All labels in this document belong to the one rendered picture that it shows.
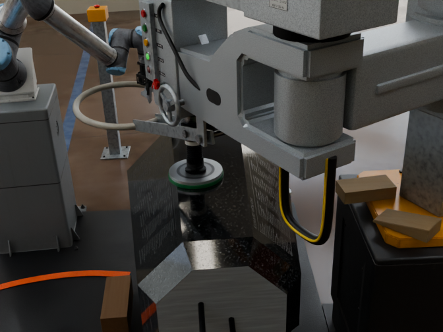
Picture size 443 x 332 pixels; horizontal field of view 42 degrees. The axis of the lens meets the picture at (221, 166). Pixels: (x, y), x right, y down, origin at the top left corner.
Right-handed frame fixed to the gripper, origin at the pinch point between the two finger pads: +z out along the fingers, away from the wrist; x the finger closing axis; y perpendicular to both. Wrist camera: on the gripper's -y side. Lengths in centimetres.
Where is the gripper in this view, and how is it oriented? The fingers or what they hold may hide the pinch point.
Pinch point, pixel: (153, 99)
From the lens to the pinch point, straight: 302.0
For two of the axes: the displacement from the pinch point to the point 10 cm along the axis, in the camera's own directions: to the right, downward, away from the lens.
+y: -8.8, -2.4, 4.0
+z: 0.1, 8.6, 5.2
